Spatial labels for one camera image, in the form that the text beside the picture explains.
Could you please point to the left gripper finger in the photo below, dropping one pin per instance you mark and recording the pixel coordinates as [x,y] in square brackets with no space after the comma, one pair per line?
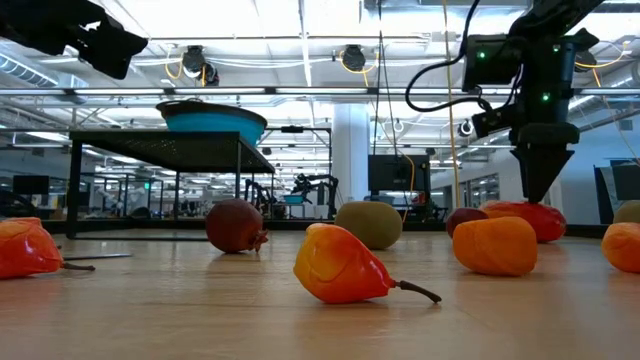
[112,62]
[117,42]

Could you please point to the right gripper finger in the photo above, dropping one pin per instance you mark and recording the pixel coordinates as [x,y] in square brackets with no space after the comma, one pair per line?
[545,170]
[521,165]

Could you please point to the red-orange mango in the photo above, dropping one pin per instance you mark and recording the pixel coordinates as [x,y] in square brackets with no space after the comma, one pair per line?
[545,222]

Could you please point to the dark red apple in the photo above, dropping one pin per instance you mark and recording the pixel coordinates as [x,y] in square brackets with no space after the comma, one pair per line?
[462,217]

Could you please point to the orange tangerine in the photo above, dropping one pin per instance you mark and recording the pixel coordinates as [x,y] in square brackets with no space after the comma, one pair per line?
[495,247]

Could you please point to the brown-green kiwi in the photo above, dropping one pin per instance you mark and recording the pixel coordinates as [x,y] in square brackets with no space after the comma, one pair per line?
[630,214]
[370,225]

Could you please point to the small orange-red pear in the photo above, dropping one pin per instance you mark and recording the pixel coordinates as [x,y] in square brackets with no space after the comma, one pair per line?
[625,247]
[25,250]
[335,265]

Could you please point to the blue collapsible bowl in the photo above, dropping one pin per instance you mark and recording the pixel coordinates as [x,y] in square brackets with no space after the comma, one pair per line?
[215,125]

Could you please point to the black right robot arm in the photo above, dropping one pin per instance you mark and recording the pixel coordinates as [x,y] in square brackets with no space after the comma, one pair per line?
[545,70]

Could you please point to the neighbouring station robot arm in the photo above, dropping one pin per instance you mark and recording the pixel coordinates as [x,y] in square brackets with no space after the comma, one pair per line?
[257,195]
[332,200]

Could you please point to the black perforated metal shelf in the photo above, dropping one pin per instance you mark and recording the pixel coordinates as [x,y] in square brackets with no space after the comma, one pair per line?
[175,150]

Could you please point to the black monitor on stand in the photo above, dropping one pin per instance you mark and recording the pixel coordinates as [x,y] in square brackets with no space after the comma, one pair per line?
[400,172]

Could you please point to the white column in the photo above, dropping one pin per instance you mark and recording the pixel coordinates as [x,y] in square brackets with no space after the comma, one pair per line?
[350,150]

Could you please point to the small neighbouring station bowl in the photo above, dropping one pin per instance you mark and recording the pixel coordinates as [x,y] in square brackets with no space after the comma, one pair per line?
[293,199]

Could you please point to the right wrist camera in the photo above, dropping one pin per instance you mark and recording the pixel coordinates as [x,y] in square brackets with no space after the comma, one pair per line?
[495,122]

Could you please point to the dark framed wall panel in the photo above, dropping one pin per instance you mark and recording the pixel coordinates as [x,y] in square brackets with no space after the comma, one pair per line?
[625,182]

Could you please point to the black metal table frame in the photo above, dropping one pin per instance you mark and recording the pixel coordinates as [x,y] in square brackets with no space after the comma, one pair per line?
[150,226]

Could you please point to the black neighbouring station frame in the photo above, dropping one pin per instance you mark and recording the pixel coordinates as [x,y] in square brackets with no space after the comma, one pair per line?
[292,129]

